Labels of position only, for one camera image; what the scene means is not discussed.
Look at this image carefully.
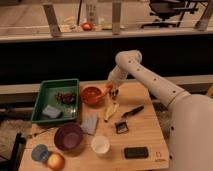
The purple bowl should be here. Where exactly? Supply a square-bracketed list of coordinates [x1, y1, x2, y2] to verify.
[54, 123, 83, 151]

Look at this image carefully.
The black chair at left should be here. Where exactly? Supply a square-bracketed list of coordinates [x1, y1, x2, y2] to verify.
[0, 133, 26, 171]

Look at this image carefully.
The red bowl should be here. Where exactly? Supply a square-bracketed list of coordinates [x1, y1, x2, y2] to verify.
[80, 87, 102, 106]

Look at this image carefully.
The dark grape bunch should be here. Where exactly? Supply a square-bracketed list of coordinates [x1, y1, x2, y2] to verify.
[55, 92, 75, 105]

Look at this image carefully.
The white cup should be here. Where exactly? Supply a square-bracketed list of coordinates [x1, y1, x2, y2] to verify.
[91, 136, 110, 155]

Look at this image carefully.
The blue sponge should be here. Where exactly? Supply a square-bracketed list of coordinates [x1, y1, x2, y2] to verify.
[42, 105, 62, 119]

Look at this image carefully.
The black rectangular block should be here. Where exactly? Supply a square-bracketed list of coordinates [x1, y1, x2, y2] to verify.
[124, 147, 149, 159]

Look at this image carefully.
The black office chair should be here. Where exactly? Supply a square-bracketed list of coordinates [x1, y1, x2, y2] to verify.
[141, 0, 208, 28]

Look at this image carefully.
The black handled knife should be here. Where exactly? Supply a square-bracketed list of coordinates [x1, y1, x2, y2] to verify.
[121, 105, 144, 119]

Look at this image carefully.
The green plastic tray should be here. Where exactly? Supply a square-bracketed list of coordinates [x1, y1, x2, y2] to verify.
[31, 78, 79, 125]

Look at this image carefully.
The small metal cup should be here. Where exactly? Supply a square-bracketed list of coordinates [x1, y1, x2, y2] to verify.
[110, 89, 119, 100]

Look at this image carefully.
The grey folded cloth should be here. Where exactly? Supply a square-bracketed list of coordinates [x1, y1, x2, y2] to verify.
[81, 115, 98, 135]

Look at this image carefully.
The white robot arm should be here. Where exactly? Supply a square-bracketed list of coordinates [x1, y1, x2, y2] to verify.
[108, 50, 213, 171]

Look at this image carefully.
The red object on shelf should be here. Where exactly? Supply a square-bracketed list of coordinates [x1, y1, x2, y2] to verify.
[81, 22, 94, 31]

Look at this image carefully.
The blue round lid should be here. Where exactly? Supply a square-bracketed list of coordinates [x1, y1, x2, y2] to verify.
[31, 144, 49, 163]

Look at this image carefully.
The red yellow apple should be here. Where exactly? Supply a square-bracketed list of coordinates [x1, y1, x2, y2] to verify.
[47, 153, 65, 170]

